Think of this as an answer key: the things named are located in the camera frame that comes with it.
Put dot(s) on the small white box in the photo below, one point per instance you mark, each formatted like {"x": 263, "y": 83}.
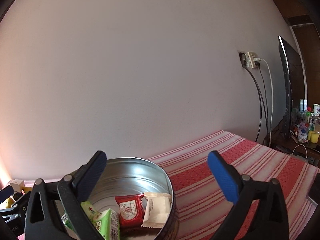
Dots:
{"x": 17, "y": 185}

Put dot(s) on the white mug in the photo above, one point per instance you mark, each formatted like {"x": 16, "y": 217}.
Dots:
{"x": 316, "y": 109}

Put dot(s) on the white snack packet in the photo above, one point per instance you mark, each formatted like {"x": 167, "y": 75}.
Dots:
{"x": 157, "y": 209}

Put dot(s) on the red snack packet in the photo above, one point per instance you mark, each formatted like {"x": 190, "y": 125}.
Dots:
{"x": 131, "y": 210}

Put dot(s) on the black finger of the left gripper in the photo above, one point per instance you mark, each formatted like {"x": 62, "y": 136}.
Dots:
{"x": 5, "y": 193}

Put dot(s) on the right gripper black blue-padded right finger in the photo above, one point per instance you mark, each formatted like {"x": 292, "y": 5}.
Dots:
{"x": 270, "y": 220}

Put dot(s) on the green drink carton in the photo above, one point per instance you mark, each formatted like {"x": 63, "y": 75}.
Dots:
{"x": 89, "y": 210}
{"x": 107, "y": 224}

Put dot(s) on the round metal tin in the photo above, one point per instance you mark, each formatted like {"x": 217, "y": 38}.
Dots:
{"x": 132, "y": 176}

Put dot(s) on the black flat monitor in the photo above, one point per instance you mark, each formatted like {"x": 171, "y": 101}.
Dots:
{"x": 294, "y": 85}

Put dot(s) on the dark wooden desk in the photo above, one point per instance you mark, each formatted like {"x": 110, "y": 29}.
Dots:
{"x": 292, "y": 147}

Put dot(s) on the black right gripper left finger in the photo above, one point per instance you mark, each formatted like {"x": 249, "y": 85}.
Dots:
{"x": 43, "y": 220}

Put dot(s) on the yellow cup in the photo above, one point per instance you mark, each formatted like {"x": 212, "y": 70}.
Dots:
{"x": 313, "y": 137}

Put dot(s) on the white wall socket adapter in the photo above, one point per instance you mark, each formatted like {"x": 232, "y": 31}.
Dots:
{"x": 249, "y": 59}

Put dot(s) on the red striped tablecloth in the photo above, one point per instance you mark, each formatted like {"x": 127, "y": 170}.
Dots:
{"x": 43, "y": 220}

